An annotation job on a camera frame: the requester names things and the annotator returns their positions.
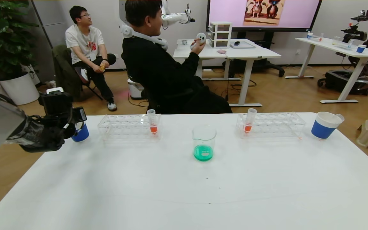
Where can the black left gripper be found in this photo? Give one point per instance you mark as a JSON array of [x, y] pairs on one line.
[[82, 114]]

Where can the black desktop robot arm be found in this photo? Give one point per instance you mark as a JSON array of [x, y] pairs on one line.
[[355, 33]]

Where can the clear plastic test tube rack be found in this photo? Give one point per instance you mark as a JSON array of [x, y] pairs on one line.
[[272, 125], [129, 127]]

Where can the test tube with orange pigment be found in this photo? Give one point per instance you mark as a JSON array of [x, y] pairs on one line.
[[248, 127], [153, 128]]

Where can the clear glass beaker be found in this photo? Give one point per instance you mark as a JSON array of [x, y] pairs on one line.
[[203, 153]]

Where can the blue and white paper cup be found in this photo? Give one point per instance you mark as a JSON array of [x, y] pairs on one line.
[[322, 129], [82, 135]]

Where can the chair with dark jacket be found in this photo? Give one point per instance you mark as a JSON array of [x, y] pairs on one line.
[[64, 73]]

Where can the small yellow object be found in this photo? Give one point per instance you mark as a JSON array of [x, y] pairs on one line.
[[102, 67]]

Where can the white plant pot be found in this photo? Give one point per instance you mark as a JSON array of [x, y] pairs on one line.
[[20, 90]]

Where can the person in white t-shirt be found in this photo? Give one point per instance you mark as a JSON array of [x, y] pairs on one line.
[[85, 41]]

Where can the person in black sweater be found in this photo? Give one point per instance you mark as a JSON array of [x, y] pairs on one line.
[[158, 70]]

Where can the green leafy plant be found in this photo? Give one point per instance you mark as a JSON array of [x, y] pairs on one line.
[[2, 38]]

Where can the white handheld controller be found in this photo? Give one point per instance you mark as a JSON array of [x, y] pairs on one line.
[[200, 38]]

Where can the small pink object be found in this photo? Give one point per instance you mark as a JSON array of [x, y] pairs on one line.
[[222, 51]]

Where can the white drawer organizer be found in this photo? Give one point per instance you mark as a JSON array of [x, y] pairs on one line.
[[220, 32]]

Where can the grey flat tray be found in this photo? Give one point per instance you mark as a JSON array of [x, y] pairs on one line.
[[248, 45]]

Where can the white office desk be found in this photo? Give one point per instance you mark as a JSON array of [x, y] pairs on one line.
[[254, 53]]

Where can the black screen stand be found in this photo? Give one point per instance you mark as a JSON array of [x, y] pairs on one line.
[[264, 65]]

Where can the white long-legged desk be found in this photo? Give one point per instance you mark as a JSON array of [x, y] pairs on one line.
[[318, 42]]

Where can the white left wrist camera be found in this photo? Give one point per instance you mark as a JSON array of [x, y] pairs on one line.
[[55, 90]]

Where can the large wall display screen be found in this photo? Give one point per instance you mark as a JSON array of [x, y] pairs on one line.
[[225, 12]]

